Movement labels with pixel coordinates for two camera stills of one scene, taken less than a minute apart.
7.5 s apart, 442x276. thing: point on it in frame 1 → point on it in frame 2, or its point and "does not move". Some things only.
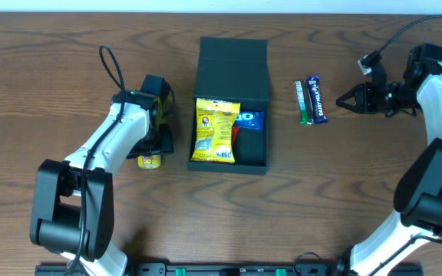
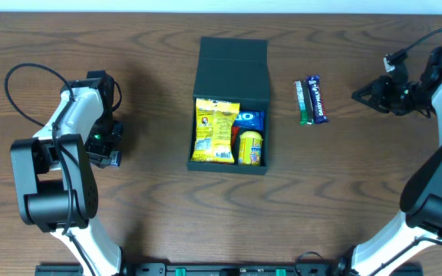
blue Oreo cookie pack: (252, 119) does not move
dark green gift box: (235, 70) does not move
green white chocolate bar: (305, 110) does not move
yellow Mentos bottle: (149, 162) → (249, 148)
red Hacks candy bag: (234, 134) does not move
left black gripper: (156, 145) → (103, 154)
